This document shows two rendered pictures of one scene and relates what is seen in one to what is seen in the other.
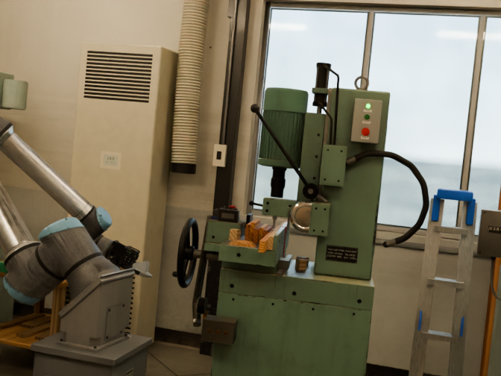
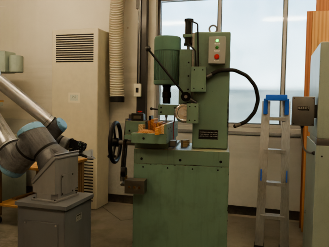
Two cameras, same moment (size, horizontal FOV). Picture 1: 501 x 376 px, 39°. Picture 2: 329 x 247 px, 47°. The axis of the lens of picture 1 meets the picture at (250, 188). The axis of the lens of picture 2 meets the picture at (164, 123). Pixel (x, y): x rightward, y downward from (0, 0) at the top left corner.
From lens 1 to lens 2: 0.40 m
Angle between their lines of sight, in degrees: 1
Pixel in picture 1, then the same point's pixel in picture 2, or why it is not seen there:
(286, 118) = (168, 54)
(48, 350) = (25, 204)
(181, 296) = not seen: hidden behind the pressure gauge
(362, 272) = (222, 144)
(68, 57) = (47, 41)
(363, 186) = (218, 91)
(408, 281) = (253, 155)
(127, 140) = (82, 85)
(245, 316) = (151, 177)
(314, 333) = (194, 184)
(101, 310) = (57, 177)
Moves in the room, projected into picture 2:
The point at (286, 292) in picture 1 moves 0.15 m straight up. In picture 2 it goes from (175, 160) to (176, 135)
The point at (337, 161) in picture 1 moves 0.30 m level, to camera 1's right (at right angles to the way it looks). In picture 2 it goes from (200, 76) to (251, 77)
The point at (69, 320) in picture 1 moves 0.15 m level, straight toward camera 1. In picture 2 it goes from (37, 185) to (35, 191)
